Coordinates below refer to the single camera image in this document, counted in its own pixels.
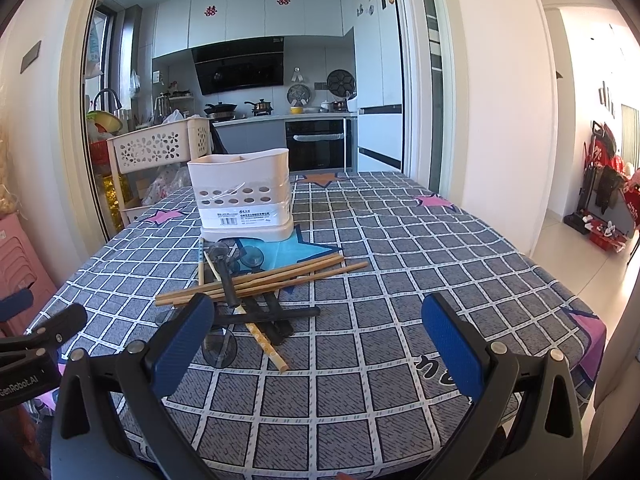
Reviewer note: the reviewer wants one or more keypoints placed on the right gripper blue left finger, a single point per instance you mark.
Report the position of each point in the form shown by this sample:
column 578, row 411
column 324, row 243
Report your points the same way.
column 110, row 421

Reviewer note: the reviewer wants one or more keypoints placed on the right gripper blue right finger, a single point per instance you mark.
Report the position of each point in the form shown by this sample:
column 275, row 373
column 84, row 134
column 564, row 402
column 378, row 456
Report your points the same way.
column 523, row 422

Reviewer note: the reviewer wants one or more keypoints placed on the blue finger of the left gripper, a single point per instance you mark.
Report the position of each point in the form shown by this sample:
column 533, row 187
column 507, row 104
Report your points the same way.
column 56, row 331

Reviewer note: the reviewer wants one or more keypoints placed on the wooden chopstick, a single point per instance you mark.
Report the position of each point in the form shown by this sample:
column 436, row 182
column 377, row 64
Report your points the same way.
column 296, row 270
column 280, row 275
column 319, row 275
column 270, row 279

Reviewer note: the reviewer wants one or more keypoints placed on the blue patterned chopstick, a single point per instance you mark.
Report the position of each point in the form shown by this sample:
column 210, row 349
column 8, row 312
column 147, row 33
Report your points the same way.
column 201, row 262

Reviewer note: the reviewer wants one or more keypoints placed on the light bamboo chopstick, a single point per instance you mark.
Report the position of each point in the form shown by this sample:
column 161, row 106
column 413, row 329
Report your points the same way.
column 260, row 338

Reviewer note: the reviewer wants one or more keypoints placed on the black chopstick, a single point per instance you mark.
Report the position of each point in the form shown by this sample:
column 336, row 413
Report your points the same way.
column 265, row 317
column 276, row 329

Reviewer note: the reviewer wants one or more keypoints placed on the chrome kitchen faucet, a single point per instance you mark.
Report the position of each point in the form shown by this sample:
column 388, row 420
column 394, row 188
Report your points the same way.
column 107, row 99

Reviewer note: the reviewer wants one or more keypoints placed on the pink plastic stool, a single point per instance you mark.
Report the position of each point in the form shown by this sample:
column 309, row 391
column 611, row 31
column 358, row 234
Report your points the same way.
column 26, row 286

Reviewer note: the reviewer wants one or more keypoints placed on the grey checked tablecloth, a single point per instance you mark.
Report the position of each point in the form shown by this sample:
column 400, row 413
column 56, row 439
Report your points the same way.
column 366, row 394

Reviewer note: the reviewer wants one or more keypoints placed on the cream plastic storage trolley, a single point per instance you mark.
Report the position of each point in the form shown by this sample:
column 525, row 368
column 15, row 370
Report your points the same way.
column 155, row 147

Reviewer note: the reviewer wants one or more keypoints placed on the white plastic utensil holder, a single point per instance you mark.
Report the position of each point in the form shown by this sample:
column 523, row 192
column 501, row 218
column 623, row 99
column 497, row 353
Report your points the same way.
column 243, row 196

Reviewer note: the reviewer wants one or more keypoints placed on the white plastic bag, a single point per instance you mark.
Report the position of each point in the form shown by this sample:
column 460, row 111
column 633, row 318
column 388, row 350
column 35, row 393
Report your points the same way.
column 174, row 116

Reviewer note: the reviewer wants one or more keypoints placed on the black wok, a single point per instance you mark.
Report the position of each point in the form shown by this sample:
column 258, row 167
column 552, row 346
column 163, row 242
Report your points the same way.
column 219, row 108

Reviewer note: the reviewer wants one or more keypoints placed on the golden cooking pot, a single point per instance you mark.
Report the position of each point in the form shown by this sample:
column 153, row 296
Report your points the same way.
column 261, row 107

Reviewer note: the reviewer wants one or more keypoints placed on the black range hood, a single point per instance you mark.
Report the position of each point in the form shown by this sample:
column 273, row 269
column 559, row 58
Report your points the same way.
column 239, row 64

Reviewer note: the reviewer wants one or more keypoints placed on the black built-in oven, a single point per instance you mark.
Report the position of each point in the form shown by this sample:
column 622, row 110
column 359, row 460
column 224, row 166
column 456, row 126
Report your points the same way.
column 317, row 144

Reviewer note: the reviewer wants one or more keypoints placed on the white upper cabinets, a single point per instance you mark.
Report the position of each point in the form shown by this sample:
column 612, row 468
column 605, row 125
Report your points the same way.
column 185, row 24

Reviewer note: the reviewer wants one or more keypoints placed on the white refrigerator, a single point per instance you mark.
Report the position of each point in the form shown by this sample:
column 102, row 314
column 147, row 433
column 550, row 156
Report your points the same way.
column 379, row 85

